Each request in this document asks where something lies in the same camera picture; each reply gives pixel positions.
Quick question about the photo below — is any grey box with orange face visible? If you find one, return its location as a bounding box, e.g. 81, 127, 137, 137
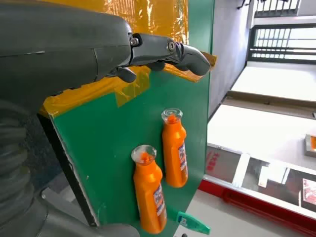
304, 134, 316, 158

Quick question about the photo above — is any black-edged work table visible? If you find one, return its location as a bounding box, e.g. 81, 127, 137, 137
37, 113, 100, 228

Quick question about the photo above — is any teal plastic bottle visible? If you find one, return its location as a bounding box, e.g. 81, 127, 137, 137
176, 211, 212, 236

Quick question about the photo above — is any green table mat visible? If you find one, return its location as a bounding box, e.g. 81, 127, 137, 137
53, 0, 216, 237

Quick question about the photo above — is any red and white glass cabinet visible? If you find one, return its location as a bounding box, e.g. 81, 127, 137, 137
198, 142, 316, 236

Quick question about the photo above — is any orange bottle with clear cap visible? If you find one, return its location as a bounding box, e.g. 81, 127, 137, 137
161, 108, 189, 189
130, 145, 167, 235

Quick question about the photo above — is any window with black grille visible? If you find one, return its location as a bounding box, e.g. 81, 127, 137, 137
247, 23, 316, 65
254, 0, 301, 19

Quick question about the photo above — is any yellow tape-wrapped tray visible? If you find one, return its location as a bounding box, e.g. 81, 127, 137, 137
39, 0, 218, 119

